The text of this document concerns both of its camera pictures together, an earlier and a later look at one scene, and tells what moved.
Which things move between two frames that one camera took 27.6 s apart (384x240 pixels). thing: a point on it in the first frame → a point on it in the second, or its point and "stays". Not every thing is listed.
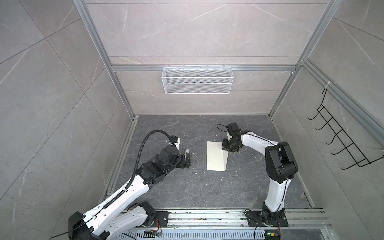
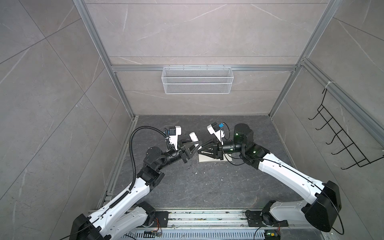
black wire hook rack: [360, 159] stays
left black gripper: [183, 163] → [184, 151]
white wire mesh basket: [197, 80] stays
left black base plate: [163, 217] stays
